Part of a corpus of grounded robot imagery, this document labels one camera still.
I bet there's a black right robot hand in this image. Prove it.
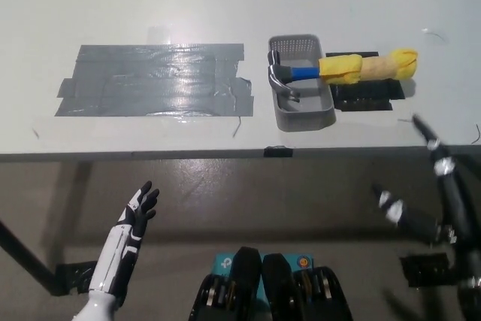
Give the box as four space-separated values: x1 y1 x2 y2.
371 112 481 285

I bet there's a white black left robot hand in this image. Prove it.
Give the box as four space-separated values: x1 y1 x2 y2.
88 180 161 309

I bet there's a hammer with yellow sponge grip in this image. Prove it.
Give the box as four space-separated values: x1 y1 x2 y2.
266 47 419 104

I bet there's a grey plastic basket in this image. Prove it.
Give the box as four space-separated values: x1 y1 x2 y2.
268 34 337 132

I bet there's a grey duct tape patch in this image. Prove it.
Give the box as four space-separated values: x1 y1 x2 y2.
54 43 256 119

